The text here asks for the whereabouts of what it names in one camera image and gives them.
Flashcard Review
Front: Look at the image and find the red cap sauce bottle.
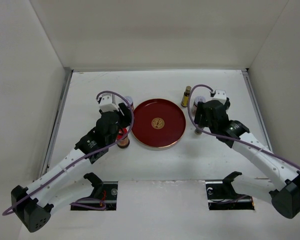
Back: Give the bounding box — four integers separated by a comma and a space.
116, 128, 130, 149

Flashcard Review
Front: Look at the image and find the yellow label oil bottle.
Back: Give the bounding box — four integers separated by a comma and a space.
180, 86, 192, 108

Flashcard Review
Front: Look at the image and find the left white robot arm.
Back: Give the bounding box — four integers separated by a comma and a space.
10, 102, 134, 233

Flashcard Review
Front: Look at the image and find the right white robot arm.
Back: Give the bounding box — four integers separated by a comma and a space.
194, 100, 300, 219

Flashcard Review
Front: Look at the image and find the white lid jar left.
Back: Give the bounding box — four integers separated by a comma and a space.
124, 96, 135, 111

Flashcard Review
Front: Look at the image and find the white lid jar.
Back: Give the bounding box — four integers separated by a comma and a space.
124, 96, 135, 111
191, 96, 206, 115

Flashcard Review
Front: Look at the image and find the white lid jar right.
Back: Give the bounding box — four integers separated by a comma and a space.
191, 96, 206, 115

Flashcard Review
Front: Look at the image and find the small dark spice bottle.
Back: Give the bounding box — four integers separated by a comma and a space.
194, 127, 203, 135

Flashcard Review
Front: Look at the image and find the red round tray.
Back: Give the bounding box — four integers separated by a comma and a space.
132, 98, 186, 149

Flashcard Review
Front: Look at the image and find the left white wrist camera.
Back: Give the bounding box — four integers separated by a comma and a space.
96, 93, 118, 113

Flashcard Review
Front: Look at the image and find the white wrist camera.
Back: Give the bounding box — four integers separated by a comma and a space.
210, 89, 227, 105
96, 93, 118, 113

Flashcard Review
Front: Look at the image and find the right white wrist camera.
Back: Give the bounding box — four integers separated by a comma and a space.
210, 89, 227, 105

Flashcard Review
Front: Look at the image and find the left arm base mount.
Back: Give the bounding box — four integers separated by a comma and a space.
70, 172, 119, 211

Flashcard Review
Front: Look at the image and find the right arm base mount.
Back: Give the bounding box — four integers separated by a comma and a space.
205, 171, 255, 211

